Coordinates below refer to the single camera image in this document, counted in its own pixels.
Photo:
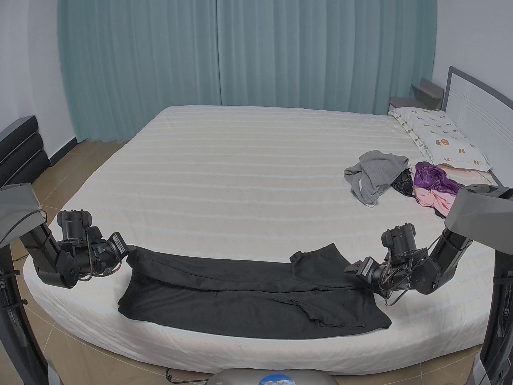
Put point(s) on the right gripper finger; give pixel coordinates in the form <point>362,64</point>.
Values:
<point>352,268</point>

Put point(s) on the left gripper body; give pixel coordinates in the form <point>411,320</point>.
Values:
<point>110,253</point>

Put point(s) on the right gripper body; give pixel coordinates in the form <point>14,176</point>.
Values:
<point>370,273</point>

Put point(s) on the black T-shirt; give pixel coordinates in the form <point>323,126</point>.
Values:
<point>248,291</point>

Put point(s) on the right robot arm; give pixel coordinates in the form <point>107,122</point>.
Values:
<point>477,211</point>

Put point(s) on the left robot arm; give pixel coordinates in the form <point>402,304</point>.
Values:
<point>24,215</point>

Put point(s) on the bed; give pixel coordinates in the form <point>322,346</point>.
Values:
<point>240,154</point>

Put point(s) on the black shiny garment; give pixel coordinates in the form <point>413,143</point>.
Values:
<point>404,183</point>

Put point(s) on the pink garment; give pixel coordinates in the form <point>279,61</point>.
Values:
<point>435,201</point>

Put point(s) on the grey garment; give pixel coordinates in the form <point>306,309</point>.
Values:
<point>376,173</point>

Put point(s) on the purple satin garment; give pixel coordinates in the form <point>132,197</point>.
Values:
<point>433,177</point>

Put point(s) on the black chest of drawers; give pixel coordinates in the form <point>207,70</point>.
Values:
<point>20,154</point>

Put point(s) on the white printed pillow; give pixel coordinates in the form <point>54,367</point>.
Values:
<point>441,136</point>

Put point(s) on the grey bedside table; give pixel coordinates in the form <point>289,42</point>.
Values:
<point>401,102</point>

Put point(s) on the blue-green curtain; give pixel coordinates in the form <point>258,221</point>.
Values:
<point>324,42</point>
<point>140,54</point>

